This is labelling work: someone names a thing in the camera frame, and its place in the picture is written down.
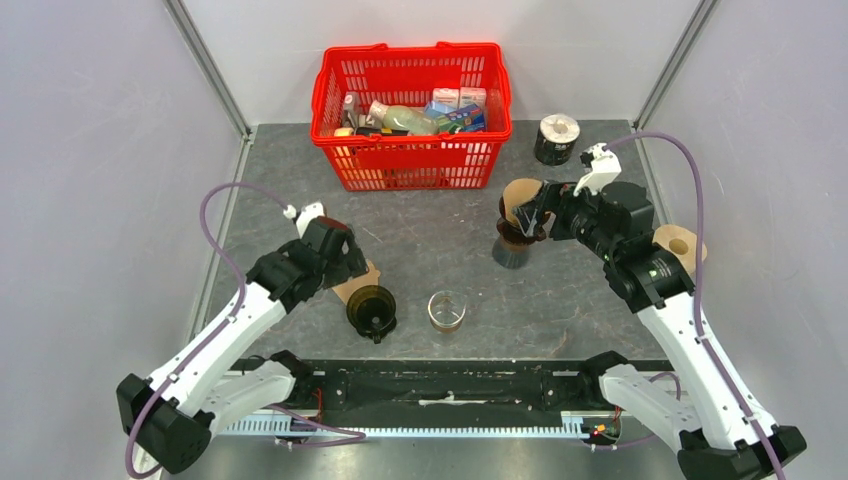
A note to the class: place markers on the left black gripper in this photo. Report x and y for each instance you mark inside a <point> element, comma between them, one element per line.
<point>351,264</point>

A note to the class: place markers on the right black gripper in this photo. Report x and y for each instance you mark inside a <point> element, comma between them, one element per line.
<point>556,196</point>

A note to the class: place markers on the brown dripper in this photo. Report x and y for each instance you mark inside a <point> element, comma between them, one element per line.
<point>511,233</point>

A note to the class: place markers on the brown paper coffee filter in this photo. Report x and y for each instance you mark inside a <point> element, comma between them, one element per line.
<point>516,193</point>

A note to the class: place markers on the dark dripper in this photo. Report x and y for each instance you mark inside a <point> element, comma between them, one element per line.
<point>371,311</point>

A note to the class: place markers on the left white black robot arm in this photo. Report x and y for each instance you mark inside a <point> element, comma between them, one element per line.
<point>175,412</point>

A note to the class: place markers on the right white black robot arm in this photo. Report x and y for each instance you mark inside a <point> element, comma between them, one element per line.
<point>721,431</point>

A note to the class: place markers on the black wrapped paper roll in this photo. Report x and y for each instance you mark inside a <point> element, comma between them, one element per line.
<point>556,137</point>

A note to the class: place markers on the small clear glass beaker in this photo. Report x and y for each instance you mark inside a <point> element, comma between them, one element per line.
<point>447,310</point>

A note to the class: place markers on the blue green box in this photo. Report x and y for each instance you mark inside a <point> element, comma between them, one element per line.
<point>468,119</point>

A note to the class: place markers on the white pink carton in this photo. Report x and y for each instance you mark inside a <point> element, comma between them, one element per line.
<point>469,96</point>
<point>446,96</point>

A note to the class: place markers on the red plastic shopping basket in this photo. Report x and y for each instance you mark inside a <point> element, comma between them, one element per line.
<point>374,158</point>

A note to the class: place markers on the clear plastic bottle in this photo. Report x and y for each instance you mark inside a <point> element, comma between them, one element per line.
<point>404,118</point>

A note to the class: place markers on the small grey pouch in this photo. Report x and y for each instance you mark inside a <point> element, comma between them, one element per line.
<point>350,111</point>

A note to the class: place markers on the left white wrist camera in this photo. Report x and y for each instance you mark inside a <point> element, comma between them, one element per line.
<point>302,217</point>

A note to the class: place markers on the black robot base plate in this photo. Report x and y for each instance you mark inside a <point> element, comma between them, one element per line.
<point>431,394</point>

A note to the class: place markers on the slotted white cable duct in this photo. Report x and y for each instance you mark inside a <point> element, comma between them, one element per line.
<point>277,424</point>

